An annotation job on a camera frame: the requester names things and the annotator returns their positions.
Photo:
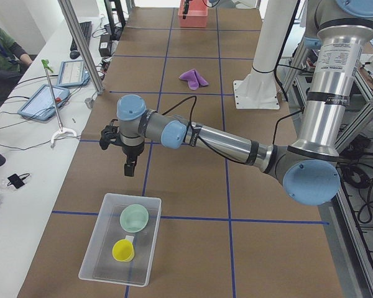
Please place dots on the mint green bowl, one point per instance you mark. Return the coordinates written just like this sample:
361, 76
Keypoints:
134, 218

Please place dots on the aluminium frame post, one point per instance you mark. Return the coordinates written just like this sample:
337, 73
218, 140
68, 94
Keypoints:
74, 28

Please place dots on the pink plastic bin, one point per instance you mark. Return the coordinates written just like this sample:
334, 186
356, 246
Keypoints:
193, 14

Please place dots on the purple cloth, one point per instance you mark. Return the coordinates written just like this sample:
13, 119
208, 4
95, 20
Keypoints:
193, 79

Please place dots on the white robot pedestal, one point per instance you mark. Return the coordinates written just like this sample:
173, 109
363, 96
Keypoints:
258, 89

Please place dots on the yellow plastic cup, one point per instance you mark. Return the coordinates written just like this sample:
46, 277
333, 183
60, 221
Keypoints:
123, 251

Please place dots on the aluminium frame structure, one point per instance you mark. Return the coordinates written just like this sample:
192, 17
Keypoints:
350, 213

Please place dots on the black computer mouse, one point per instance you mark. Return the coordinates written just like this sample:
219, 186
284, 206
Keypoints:
74, 54

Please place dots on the translucent plastic storage box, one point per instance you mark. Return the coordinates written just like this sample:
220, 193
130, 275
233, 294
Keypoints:
98, 263

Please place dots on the reacher grabber tool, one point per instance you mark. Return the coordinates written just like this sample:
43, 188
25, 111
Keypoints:
62, 130

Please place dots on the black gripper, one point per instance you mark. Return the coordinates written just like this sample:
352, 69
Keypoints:
132, 152

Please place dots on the seated person green shirt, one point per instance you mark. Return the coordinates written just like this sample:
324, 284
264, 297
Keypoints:
14, 61

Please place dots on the blue teach pendant tablet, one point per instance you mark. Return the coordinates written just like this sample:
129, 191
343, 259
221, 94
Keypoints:
40, 105

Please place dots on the white label sticker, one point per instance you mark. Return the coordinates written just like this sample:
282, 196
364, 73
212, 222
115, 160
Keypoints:
129, 238

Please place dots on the small black device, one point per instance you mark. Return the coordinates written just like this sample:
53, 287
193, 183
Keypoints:
16, 181

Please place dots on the black power adapter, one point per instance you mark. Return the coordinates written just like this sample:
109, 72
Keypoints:
105, 45

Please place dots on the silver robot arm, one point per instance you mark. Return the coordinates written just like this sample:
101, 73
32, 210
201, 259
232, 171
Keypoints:
306, 168

